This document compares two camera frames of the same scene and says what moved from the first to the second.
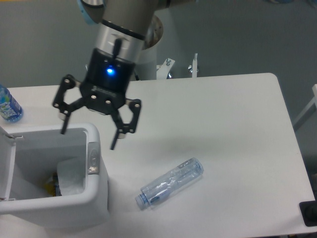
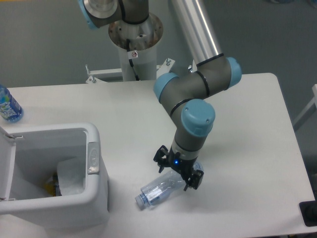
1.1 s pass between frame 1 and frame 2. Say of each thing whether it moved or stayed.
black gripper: moved
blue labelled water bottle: stayed
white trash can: stayed
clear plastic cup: stayed
